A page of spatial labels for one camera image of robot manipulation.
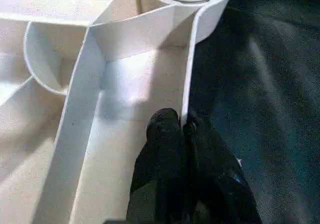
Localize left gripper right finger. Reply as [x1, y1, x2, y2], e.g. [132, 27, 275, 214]
[184, 110, 263, 224]

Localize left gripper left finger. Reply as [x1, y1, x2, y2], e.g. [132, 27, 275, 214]
[126, 108, 189, 224]

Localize white plastic table top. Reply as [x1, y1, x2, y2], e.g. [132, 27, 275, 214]
[0, 0, 237, 224]

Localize black work mat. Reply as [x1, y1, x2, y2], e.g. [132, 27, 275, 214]
[182, 0, 320, 224]

